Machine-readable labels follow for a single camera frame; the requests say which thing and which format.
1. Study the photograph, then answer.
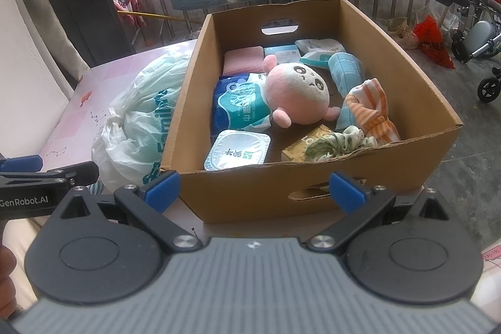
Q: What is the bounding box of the yellow stick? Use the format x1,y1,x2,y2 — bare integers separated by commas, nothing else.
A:
116,8,184,23

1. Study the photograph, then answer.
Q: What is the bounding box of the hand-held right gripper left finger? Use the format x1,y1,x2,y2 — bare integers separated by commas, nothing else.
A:
58,170,204,253

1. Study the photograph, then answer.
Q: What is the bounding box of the pink plush toy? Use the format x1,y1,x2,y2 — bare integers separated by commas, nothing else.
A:
261,54,342,128

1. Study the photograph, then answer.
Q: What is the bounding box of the wheelchair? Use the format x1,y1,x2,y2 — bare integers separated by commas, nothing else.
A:
416,0,501,105

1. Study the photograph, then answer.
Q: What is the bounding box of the dark cabinet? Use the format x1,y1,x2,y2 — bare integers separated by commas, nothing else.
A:
36,0,137,69

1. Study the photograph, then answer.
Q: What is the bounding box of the gold tissue pack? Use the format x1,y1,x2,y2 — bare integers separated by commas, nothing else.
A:
281,124,334,162

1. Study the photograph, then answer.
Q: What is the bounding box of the beige slipper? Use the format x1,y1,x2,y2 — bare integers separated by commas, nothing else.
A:
399,27,421,50
387,16,410,37

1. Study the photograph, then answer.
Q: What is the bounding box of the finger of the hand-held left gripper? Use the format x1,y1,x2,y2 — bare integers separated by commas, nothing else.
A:
0,161,101,188
0,155,44,174

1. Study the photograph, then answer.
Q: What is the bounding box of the pink cloth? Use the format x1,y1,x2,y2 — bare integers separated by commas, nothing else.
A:
222,45,265,77

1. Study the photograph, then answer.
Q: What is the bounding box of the blue bandage box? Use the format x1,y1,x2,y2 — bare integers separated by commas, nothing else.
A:
263,44,303,65

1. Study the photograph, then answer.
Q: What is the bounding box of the blue tissue pack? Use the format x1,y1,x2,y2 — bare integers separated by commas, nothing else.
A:
211,72,275,136

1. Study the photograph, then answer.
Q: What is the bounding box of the green floral scrunchie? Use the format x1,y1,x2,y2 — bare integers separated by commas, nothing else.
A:
304,125,378,162

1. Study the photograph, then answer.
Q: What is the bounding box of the light blue towel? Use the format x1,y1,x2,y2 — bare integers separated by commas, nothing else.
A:
328,51,366,132

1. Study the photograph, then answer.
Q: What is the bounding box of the orange striped cloth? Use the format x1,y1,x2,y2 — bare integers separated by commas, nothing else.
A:
345,78,402,145

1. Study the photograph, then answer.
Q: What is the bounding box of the white green plastic bag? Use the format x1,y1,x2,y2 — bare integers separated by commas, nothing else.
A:
91,54,193,191

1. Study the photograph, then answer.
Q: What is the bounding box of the cardboard box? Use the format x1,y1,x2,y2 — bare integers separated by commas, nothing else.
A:
160,0,464,225

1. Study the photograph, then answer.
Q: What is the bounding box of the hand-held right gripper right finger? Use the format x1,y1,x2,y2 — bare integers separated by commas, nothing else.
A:
305,170,452,253

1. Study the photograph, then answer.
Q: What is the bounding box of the white yogurt cup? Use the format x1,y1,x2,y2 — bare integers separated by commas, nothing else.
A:
204,129,271,172

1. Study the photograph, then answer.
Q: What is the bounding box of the white teal wet wipes pack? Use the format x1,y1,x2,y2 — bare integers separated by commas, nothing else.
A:
294,39,348,69

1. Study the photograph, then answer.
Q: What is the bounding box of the person's left hand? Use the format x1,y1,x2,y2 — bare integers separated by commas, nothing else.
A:
0,245,17,319

